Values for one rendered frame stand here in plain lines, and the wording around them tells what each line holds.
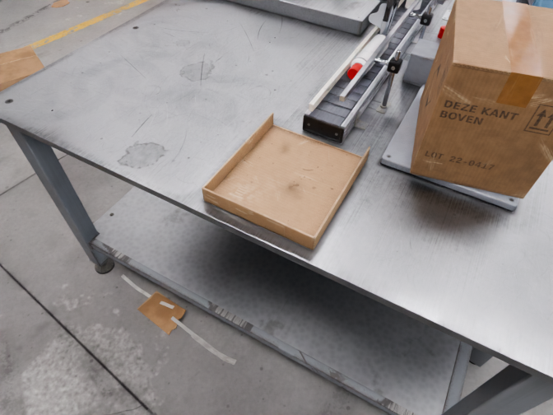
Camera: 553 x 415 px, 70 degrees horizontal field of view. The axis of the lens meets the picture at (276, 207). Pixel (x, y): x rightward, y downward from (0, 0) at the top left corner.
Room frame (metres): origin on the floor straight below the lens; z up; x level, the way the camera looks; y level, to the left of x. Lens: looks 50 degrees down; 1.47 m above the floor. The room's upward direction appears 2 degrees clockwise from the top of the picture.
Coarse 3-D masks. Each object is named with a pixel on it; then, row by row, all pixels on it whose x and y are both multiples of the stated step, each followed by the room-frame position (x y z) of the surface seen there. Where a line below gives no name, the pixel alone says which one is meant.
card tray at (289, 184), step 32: (256, 160) 0.68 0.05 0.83; (288, 160) 0.69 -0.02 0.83; (320, 160) 0.69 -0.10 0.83; (352, 160) 0.69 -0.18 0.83; (224, 192) 0.58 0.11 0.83; (256, 192) 0.58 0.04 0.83; (288, 192) 0.58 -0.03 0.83; (320, 192) 0.59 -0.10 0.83; (256, 224) 0.49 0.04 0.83; (288, 224) 0.50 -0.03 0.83; (320, 224) 0.50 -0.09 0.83
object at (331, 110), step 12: (396, 12) 1.39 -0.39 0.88; (420, 12) 1.40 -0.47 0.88; (408, 24) 1.31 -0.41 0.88; (396, 36) 1.22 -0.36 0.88; (396, 48) 1.15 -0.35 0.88; (372, 72) 1.00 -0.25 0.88; (336, 84) 0.94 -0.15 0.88; (348, 84) 0.94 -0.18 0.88; (360, 84) 0.94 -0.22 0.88; (336, 96) 0.88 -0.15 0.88; (348, 96) 0.88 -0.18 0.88; (360, 96) 0.89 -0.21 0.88; (324, 108) 0.83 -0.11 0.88; (336, 108) 0.83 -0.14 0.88; (348, 108) 0.83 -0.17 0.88; (324, 120) 0.78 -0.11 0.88; (336, 120) 0.78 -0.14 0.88
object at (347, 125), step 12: (432, 0) 1.51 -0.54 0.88; (420, 24) 1.36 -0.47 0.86; (408, 36) 1.23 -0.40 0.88; (384, 72) 1.02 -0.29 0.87; (372, 84) 0.95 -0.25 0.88; (372, 96) 0.95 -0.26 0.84; (360, 108) 0.86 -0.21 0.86; (312, 120) 0.79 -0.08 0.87; (348, 120) 0.79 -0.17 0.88; (312, 132) 0.79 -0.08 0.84; (324, 132) 0.78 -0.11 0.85; (336, 132) 0.76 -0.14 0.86; (348, 132) 0.79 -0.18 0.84
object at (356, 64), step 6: (378, 36) 1.11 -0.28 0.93; (384, 36) 1.11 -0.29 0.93; (372, 42) 1.08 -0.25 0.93; (378, 42) 1.08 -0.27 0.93; (366, 48) 1.04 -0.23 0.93; (372, 48) 1.04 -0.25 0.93; (384, 48) 1.08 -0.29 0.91; (360, 54) 1.01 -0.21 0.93; (366, 54) 1.00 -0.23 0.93; (354, 60) 0.99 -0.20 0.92; (360, 60) 0.98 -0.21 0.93; (366, 60) 0.98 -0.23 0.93; (354, 66) 0.96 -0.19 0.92; (360, 66) 0.96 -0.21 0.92; (372, 66) 1.01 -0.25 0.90; (348, 72) 0.95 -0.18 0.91; (354, 72) 0.94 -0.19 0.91; (366, 72) 0.97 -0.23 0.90
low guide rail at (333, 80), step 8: (376, 32) 1.19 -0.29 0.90; (368, 40) 1.12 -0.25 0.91; (360, 48) 1.07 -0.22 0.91; (352, 56) 1.02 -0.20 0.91; (344, 64) 0.98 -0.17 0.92; (336, 72) 0.94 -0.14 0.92; (344, 72) 0.97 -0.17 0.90; (336, 80) 0.92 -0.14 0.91; (328, 88) 0.87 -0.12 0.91; (320, 96) 0.83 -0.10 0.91; (312, 104) 0.80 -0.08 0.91
